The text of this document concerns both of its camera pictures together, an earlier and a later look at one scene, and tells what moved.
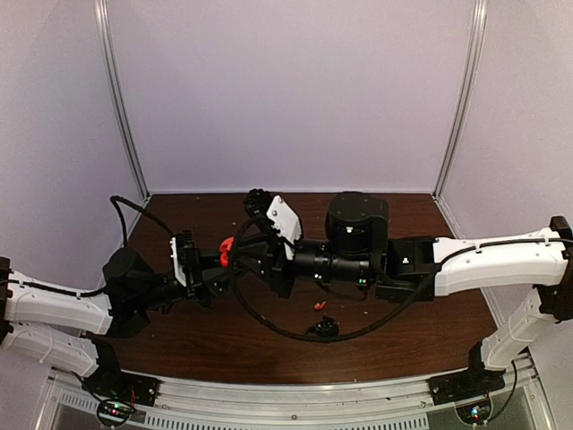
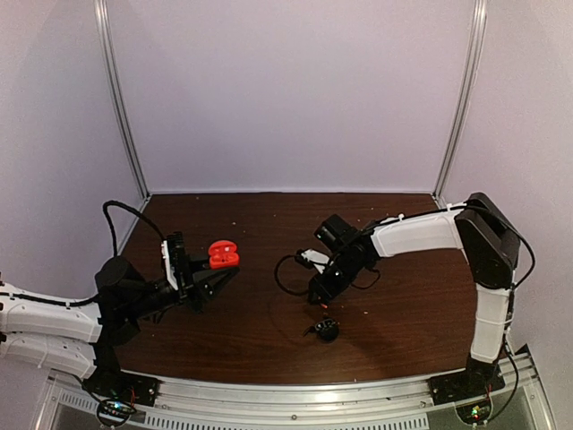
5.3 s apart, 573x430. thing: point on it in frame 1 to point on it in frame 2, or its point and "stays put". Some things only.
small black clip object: x=328 y=328 stays put
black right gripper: x=270 y=256 to x=325 y=290
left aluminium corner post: x=106 y=53 stays put
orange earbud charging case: x=225 y=247 stays put
